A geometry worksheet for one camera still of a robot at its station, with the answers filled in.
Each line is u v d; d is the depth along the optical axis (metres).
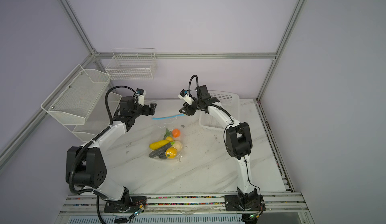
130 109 0.69
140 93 0.76
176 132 0.96
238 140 0.56
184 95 0.80
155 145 0.86
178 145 0.88
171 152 0.82
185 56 0.92
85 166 0.45
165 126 1.03
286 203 0.76
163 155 0.84
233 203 0.73
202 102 0.74
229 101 1.14
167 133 0.96
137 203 0.73
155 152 0.84
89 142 0.48
